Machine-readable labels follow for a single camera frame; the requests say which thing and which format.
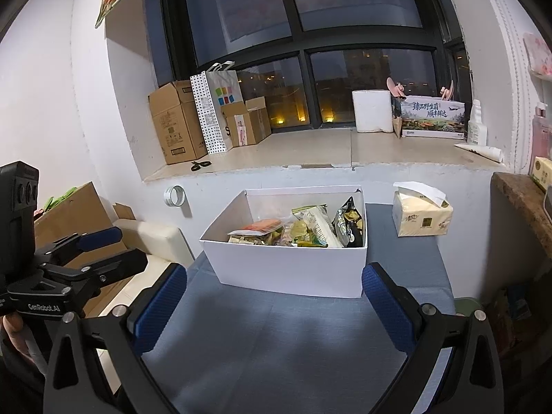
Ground large cardboard box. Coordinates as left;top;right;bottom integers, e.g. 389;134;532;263
149;80;208;165

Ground small cardboard box pink label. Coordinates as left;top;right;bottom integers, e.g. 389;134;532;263
221;102;260;148

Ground blue grey tablecloth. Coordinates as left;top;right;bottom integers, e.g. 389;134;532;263
140;202;457;414

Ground brown cardboard box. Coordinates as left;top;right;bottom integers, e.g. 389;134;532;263
33;181;130;315

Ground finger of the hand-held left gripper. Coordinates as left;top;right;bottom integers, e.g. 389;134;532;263
34;226;124;269
43;250;150;299

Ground green packets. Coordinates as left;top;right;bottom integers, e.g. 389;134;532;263
41;186;78;212

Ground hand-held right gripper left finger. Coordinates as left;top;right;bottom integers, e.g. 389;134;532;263
43;263;188;414

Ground clear tape roll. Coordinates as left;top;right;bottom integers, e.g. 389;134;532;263
164;185;187;206

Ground pink bottle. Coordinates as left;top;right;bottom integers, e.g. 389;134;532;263
531;101;552;160

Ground black foil snack packet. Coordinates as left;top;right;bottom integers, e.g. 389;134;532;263
333;197;366;248

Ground open cardboard box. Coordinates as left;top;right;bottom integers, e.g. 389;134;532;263
245;97;272;139

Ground orange snack packet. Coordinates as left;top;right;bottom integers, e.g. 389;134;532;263
241;219;285;236

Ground beige tissue pack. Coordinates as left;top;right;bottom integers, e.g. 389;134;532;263
392;181;454;238

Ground black framed window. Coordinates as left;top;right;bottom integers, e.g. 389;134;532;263
142;0;473;132

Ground brown stone counter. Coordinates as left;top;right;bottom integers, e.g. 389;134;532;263
492;171;552;264

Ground person's left hand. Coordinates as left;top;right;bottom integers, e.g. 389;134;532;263
0;313;33;365

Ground landscape printed box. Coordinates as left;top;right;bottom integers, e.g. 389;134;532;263
399;96;467;139

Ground polka dot paper bag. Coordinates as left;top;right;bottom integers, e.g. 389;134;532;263
190;61;243;156

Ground green stool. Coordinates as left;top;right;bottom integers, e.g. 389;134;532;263
454;297;486;317

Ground white cushioned stool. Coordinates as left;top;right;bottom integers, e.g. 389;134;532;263
84;218;195;311

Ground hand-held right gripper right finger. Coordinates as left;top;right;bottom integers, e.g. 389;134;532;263
361;262;505;414

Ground white plastic bottle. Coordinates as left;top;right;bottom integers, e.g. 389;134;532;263
467;99;488;146

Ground white storage box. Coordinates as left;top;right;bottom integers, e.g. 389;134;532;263
199;185;368;299

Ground rolled white paper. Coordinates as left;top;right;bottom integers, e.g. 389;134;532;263
454;141;504;164

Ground white foam box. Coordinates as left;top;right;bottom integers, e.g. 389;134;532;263
352;89;394;134

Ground green tissue pack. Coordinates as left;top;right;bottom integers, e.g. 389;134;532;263
530;156;552;190

